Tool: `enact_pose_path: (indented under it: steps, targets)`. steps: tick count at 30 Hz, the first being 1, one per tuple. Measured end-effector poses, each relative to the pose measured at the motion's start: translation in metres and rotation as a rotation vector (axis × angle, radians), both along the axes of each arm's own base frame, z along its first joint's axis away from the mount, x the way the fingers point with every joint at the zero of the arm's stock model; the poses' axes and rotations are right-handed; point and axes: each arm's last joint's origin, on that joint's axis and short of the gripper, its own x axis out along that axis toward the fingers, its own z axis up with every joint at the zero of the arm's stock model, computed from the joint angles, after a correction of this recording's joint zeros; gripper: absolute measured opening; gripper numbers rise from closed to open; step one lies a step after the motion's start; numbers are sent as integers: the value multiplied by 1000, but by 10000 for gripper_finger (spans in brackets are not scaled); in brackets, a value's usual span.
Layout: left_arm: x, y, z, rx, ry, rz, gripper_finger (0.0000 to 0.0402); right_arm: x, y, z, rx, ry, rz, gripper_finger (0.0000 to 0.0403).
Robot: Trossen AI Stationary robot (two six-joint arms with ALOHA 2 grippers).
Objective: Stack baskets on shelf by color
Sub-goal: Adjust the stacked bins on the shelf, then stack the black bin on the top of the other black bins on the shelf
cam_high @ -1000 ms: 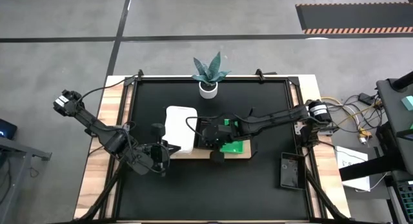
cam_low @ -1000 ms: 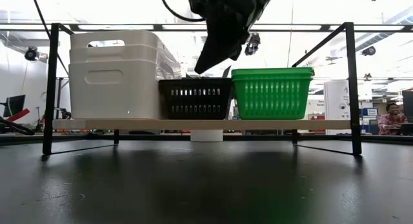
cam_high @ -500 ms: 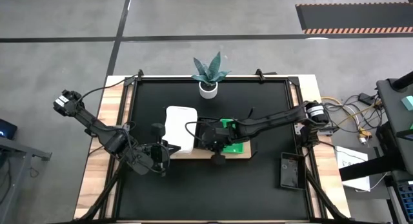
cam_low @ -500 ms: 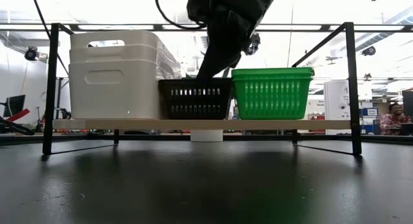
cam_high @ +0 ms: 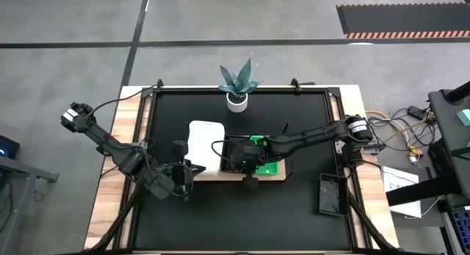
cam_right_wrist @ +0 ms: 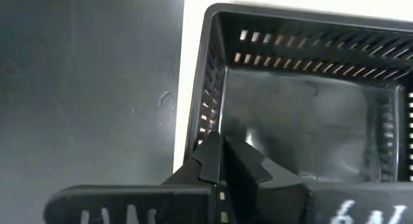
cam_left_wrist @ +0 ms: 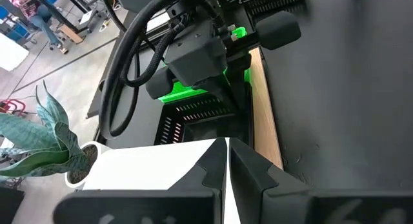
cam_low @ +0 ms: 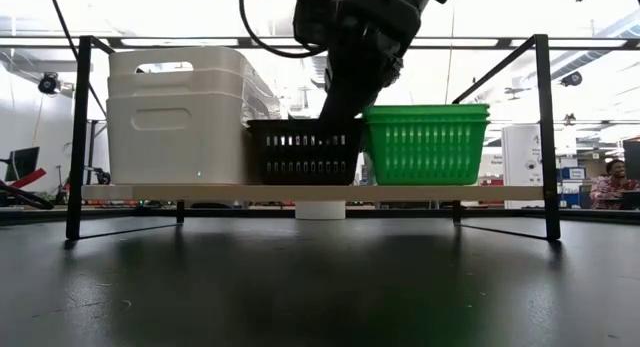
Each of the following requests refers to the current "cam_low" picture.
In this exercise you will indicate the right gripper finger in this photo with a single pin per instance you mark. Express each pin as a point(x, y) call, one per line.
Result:
point(350, 87)
point(389, 69)

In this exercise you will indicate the green slotted plastic basket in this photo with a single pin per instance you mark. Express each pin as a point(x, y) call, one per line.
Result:
point(425, 115)
point(425, 157)
point(425, 108)

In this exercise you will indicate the black slotted plastic basket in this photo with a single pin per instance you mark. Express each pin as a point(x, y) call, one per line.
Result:
point(305, 174)
point(280, 121)
point(280, 127)

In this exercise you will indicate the white plastic storage bin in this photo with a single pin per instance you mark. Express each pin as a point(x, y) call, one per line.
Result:
point(175, 84)
point(215, 57)

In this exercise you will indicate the white cutting board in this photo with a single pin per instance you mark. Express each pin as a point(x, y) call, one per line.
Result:
point(175, 152)

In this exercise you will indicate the snake plant with white pot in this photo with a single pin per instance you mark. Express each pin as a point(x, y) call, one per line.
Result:
point(320, 210)

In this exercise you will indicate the white pillar with labels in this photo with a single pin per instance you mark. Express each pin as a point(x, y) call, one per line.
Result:
point(522, 162)

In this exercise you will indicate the black table mat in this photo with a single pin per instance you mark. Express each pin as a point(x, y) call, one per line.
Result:
point(320, 287)

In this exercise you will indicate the seated person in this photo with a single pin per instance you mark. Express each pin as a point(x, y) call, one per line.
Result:
point(612, 189)

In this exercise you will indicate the red bar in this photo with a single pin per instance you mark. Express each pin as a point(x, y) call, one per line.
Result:
point(30, 178)

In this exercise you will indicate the small black monitor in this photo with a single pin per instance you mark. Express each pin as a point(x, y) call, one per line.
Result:
point(22, 164)

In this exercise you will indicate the round wall camera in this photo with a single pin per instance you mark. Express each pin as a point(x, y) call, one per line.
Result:
point(571, 79)
point(49, 83)

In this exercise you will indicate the black metal table frame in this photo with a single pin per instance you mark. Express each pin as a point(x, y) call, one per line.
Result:
point(125, 214)

